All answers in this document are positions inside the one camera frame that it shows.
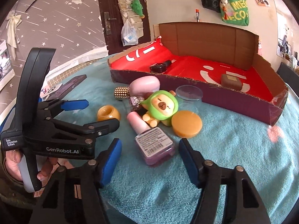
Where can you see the dark wooden door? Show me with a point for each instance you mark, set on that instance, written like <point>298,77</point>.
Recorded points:
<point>105,0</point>

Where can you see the green plush toy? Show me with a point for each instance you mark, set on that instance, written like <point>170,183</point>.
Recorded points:
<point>137,8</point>

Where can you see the amber round jar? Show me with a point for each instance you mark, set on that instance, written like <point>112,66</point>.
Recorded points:
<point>108,114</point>

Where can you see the pink oval case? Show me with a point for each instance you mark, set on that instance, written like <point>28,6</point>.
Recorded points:
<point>144,84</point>

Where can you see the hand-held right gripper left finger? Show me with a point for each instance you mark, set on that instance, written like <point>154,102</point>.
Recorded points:
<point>109,165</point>

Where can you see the framed wall picture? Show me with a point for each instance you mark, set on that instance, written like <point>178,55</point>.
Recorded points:
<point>5,65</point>

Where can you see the gold studded cylinder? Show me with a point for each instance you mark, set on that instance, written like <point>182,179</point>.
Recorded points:
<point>121,92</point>

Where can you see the translucent plastic bag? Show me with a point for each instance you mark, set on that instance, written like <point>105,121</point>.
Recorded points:
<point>128,36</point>

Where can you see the brown rounded case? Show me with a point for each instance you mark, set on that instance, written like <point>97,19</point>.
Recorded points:
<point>231,81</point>

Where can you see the green hooded capybara toy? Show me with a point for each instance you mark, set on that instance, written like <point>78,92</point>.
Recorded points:
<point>162,106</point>

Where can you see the glitter nail polish bottle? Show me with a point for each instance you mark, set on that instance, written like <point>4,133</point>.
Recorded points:
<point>135,101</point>

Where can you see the dark smartphone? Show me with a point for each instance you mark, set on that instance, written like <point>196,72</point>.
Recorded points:
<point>70,84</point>

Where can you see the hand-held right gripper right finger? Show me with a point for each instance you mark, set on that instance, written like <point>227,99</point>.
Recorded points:
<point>188,164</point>

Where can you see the teal fleece blanket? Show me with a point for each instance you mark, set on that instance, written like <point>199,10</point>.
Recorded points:
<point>233,168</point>

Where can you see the orange capped lighter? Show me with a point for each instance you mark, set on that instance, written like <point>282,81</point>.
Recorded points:
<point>197,15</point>

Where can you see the person's left forearm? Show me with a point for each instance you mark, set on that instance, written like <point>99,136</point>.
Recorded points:
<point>14,193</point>

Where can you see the clear plastic dish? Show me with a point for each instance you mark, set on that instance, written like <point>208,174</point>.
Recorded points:
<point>189,93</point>

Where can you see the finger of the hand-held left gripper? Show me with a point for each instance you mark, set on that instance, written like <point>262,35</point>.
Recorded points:
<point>102,126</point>
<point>74,105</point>

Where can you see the cardboard box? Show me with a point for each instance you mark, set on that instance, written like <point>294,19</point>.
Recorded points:
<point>186,89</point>

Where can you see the black small bottle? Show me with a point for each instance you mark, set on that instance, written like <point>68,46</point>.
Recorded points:
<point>160,66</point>

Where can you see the white ribbon bow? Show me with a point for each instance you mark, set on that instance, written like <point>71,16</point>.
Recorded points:
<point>12,28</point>

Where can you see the clear hanging pocket organizer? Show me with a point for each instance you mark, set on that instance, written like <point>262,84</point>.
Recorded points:
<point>123,2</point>

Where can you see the person's left hand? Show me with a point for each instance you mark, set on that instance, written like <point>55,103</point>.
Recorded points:
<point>12,162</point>

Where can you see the wall poster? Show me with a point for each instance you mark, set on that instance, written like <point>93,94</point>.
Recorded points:
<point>283,35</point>

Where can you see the red plastic liner bag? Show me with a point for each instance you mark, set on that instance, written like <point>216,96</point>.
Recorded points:
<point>186,65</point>

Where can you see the pink nail polish bottle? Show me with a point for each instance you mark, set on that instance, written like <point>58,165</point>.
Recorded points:
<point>154,144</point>

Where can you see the green tote bag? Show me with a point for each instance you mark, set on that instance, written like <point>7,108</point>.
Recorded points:
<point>236,11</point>

